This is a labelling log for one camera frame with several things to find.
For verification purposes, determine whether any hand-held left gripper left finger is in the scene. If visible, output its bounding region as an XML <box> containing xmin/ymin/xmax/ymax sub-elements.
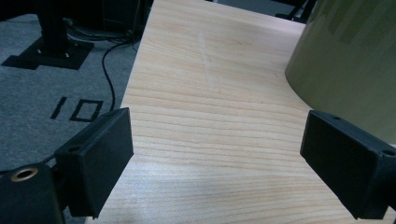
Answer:
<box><xmin>54</xmin><ymin>106</ymin><xmax>134</xmax><ymax>218</ymax></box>

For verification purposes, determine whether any bundle of black cables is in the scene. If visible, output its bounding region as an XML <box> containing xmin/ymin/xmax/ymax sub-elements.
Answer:
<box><xmin>66</xmin><ymin>22</ymin><xmax>139</xmax><ymax>45</ymax></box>

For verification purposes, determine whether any green plastic trash bin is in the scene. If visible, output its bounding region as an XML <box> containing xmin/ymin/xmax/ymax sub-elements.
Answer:
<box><xmin>284</xmin><ymin>0</ymin><xmax>396</xmax><ymax>145</ymax></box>

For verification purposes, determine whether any black tape rectangle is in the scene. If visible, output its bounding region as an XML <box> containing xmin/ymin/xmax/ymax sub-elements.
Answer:
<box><xmin>68</xmin><ymin>99</ymin><xmax>105</xmax><ymax>123</ymax></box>

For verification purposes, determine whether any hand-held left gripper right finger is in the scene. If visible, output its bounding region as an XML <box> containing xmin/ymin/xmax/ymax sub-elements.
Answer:
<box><xmin>299</xmin><ymin>109</ymin><xmax>396</xmax><ymax>220</ymax></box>

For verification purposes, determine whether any black tape strip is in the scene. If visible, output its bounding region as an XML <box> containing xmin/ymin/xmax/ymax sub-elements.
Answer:
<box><xmin>49</xmin><ymin>96</ymin><xmax>68</xmax><ymax>120</ymax></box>

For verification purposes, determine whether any thin black floor cable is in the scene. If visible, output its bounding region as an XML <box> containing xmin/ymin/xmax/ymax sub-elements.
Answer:
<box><xmin>101</xmin><ymin>40</ymin><xmax>139</xmax><ymax>112</ymax></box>

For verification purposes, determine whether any black metal stand base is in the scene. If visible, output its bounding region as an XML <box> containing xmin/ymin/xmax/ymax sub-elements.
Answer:
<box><xmin>1</xmin><ymin>0</ymin><xmax>94</xmax><ymax>71</ymax></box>

